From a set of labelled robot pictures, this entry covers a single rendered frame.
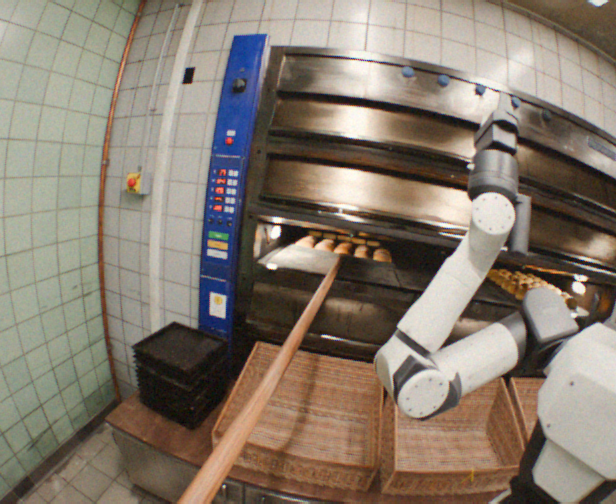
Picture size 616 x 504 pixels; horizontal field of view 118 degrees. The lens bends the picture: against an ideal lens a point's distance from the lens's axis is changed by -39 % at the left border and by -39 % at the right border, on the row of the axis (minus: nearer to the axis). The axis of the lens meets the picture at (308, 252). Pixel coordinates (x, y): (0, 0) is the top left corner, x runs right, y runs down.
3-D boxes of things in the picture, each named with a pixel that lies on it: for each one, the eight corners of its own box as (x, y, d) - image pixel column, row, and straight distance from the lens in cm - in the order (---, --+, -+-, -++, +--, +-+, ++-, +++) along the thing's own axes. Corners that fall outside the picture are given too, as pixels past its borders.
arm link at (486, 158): (500, 154, 67) (497, 206, 61) (459, 137, 64) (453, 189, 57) (532, 122, 58) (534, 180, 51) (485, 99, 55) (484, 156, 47)
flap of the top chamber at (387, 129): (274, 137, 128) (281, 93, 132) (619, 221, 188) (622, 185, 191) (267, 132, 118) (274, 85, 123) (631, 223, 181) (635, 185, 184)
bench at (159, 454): (178, 433, 206) (170, 359, 168) (535, 475, 250) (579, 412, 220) (132, 492, 181) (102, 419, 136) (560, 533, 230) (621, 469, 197)
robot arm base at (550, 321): (486, 350, 67) (522, 325, 74) (521, 396, 65) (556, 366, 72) (507, 304, 56) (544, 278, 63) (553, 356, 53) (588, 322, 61)
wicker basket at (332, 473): (252, 387, 151) (256, 338, 135) (370, 412, 149) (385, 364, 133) (210, 458, 119) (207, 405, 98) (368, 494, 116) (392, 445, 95)
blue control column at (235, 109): (280, 324, 346) (308, 125, 318) (294, 327, 344) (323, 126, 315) (203, 446, 198) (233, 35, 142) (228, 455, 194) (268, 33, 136)
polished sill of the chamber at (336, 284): (256, 270, 132) (257, 261, 131) (594, 323, 191) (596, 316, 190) (251, 273, 127) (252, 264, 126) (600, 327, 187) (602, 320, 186)
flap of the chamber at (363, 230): (246, 213, 108) (262, 220, 127) (632, 288, 174) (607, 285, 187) (247, 206, 108) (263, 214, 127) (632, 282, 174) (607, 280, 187)
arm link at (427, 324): (426, 265, 50) (353, 363, 50) (460, 276, 41) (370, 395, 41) (466, 301, 55) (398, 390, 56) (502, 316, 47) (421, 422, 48)
